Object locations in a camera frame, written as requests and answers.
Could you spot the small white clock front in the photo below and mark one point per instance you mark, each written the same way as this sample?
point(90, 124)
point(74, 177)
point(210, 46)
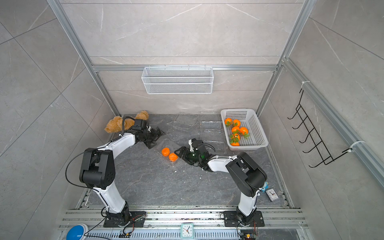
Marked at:
point(187, 231)

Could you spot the small white square clock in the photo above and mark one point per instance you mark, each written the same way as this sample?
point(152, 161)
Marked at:
point(273, 196)

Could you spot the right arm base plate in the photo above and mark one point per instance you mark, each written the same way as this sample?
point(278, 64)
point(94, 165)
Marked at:
point(235, 219)

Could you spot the white plastic basket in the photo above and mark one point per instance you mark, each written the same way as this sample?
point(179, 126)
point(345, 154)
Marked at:
point(257, 138)

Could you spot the small blue clock on table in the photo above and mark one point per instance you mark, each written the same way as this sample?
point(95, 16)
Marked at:
point(265, 187)

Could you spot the blue round button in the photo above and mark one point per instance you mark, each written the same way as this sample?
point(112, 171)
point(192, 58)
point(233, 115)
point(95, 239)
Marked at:
point(77, 232)

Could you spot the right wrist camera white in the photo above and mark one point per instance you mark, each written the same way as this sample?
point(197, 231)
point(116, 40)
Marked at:
point(191, 144)

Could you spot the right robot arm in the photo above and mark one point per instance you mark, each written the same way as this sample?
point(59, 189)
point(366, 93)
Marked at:
point(248, 176)

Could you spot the leafy twin oranges container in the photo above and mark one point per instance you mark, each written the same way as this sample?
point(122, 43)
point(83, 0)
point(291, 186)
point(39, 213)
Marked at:
point(242, 131)
point(232, 123)

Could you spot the brown teddy bear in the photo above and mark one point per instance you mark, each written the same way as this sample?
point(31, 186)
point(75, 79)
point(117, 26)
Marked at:
point(115, 124)

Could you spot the black wall hook rack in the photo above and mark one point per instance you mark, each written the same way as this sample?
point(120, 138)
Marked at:
point(313, 136)

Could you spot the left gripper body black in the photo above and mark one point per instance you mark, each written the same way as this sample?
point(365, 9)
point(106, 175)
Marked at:
point(146, 135)

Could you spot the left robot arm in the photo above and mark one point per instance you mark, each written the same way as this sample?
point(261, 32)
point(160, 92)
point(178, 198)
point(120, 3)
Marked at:
point(98, 172)

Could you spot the white wire wall basket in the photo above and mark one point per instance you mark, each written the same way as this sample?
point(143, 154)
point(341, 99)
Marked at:
point(178, 80)

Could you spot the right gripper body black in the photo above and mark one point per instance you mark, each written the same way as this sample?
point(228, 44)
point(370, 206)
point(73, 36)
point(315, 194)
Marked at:
point(192, 158)

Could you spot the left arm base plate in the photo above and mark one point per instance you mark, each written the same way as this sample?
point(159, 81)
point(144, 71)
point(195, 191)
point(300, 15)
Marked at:
point(125, 219)

